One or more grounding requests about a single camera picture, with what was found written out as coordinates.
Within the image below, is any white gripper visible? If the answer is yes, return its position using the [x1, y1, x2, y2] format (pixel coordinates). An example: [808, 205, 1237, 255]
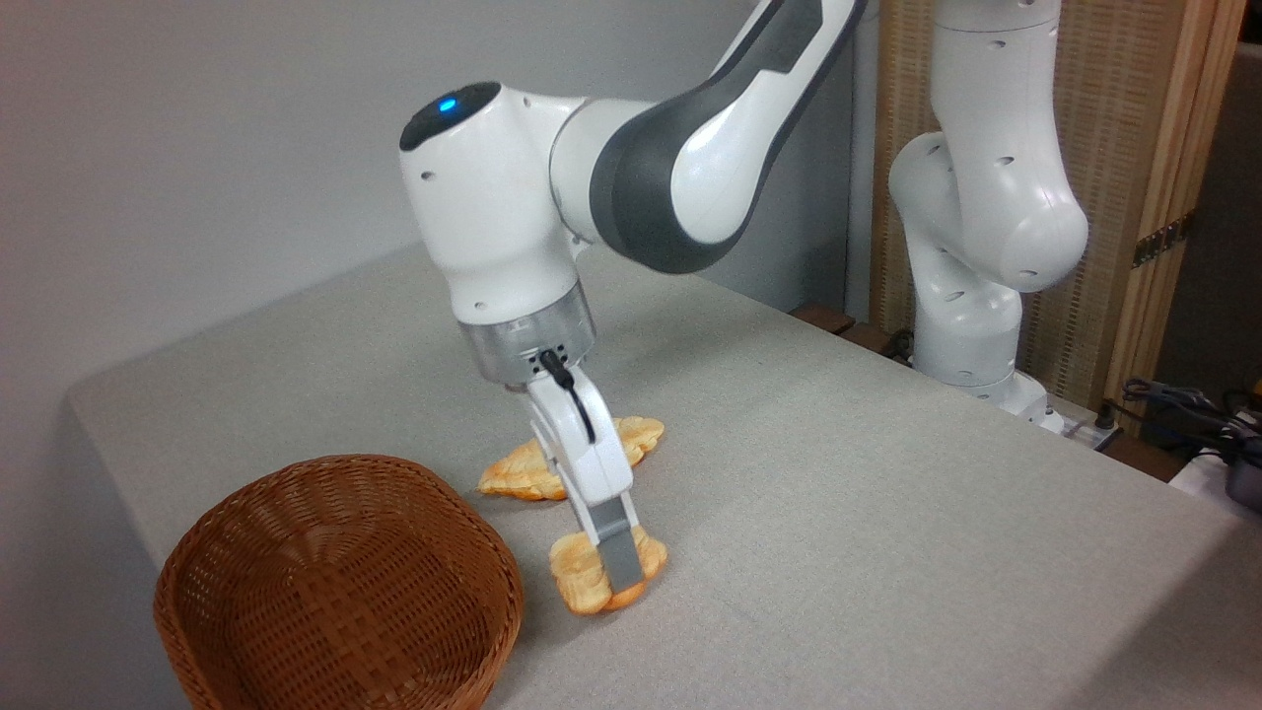
[526, 365, 648, 593]

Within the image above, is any small round bread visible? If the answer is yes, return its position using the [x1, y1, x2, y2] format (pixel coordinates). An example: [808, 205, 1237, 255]
[548, 525, 669, 616]

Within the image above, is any long braided bread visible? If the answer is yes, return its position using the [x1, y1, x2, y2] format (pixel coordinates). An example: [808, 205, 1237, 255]
[478, 416, 666, 502]

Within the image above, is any brown woven wicker basket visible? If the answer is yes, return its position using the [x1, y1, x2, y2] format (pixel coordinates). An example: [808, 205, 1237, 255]
[153, 454, 526, 710]

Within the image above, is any brown wooden base board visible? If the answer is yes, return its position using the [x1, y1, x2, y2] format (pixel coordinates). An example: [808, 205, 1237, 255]
[789, 303, 896, 358]

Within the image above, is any metal screen hinge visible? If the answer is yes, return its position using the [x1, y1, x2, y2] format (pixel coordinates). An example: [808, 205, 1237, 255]
[1131, 211, 1195, 269]

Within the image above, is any dark grey box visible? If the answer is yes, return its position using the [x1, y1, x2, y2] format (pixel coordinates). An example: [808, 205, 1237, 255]
[1226, 439, 1262, 512]

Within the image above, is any wooden folding screen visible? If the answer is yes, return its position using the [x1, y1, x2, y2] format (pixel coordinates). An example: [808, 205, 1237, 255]
[873, 0, 1251, 420]

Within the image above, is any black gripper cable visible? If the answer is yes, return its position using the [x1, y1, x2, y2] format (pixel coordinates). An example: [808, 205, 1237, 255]
[537, 349, 598, 445]

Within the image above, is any black cable bundle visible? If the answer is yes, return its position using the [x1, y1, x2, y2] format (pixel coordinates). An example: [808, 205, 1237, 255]
[1120, 377, 1262, 447]

